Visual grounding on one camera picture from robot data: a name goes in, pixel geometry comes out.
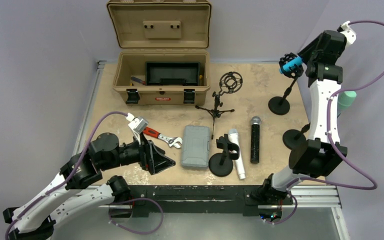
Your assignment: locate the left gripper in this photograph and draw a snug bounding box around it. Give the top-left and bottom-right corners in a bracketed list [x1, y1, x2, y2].
[101, 131, 176, 174]

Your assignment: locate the blue microphone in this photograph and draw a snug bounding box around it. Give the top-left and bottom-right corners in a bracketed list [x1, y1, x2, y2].
[279, 56, 303, 74]

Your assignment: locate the black stand holding blue microphone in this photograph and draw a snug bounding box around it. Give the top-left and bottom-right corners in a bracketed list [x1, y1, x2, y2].
[267, 52, 305, 116]

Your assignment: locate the mint green microphone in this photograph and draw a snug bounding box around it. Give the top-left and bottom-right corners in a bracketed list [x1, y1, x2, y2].
[337, 91, 357, 117]

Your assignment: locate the black round-base clip stand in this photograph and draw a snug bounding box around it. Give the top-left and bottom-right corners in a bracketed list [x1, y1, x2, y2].
[208, 133, 239, 177]

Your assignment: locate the white microphone grey grille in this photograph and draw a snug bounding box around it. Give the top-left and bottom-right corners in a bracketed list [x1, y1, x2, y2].
[228, 128, 246, 180]

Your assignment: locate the black tripod shock-mount stand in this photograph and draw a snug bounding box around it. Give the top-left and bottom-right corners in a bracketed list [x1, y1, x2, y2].
[195, 71, 243, 139]

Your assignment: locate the black microphone silver grille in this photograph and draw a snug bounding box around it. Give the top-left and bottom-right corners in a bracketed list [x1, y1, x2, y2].
[250, 116, 262, 164]

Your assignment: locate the black stand holding green microphone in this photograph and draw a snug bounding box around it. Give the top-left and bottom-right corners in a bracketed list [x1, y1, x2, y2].
[282, 123, 311, 150]

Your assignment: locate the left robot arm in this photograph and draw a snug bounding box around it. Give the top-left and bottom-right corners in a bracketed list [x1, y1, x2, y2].
[2, 132, 176, 240]

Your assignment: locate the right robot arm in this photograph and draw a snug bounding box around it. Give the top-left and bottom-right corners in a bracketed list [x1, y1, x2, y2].
[249, 30, 356, 204]

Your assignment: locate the grey plastic case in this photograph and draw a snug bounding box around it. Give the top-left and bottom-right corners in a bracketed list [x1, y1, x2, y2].
[180, 125, 210, 170]

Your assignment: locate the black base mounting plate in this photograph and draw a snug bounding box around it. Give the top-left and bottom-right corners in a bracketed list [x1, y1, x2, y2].
[110, 185, 294, 218]

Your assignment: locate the screwdriver in toolbox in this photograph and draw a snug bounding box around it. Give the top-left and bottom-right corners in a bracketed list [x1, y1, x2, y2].
[130, 76, 147, 86]

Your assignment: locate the black tray in toolbox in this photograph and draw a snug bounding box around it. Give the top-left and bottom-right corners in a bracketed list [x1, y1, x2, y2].
[145, 61, 201, 86]

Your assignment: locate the tan open toolbox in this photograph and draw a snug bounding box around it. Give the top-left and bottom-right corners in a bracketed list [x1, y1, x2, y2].
[106, 0, 212, 105]

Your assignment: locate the red handled adjustable wrench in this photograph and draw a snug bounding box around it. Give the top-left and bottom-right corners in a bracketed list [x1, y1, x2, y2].
[143, 127, 183, 149]

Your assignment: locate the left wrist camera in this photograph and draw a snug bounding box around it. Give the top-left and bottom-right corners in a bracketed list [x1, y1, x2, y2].
[126, 112, 149, 145]

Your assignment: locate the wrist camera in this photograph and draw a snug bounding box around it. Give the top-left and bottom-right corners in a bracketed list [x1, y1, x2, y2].
[336, 20, 357, 48]
[126, 112, 149, 145]

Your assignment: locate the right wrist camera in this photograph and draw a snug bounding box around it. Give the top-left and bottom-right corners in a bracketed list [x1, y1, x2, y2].
[336, 20, 357, 48]

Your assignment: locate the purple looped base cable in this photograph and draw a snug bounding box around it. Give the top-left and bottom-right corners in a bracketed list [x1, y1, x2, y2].
[108, 198, 165, 236]

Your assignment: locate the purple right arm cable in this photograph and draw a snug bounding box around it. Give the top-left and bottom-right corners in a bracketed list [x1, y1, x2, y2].
[286, 20, 384, 191]

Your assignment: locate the aluminium table frame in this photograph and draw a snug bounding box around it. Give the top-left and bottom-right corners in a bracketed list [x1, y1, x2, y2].
[66, 60, 350, 240]

